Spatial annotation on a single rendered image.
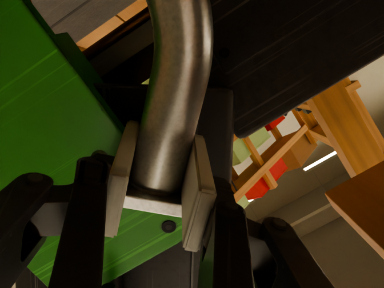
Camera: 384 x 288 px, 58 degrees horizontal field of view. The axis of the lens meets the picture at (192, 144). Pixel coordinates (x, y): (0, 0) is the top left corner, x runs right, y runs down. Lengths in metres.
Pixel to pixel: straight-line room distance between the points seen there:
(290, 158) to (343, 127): 3.20
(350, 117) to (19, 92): 0.90
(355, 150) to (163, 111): 0.90
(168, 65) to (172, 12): 0.02
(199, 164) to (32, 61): 0.11
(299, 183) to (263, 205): 1.11
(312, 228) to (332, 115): 6.88
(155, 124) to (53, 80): 0.07
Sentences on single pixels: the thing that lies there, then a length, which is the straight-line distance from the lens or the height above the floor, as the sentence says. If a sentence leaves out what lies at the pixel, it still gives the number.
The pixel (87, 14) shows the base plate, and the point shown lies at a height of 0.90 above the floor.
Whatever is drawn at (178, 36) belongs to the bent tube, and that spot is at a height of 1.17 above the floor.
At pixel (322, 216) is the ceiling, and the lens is 7.79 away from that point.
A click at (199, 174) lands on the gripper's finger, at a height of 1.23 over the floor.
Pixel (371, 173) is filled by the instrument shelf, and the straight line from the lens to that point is 0.81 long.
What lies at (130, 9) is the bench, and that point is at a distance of 1.00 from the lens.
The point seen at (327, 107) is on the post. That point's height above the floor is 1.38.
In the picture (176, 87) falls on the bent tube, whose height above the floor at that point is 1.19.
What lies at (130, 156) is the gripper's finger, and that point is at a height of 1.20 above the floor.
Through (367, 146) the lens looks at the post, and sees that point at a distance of 1.05.
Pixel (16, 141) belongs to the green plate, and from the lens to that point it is 0.23.
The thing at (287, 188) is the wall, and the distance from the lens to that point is 9.66.
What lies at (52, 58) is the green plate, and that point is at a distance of 0.21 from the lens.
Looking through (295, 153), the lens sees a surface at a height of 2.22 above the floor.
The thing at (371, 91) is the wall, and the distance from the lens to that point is 9.85.
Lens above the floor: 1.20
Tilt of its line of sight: 4 degrees up
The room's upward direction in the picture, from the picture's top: 148 degrees clockwise
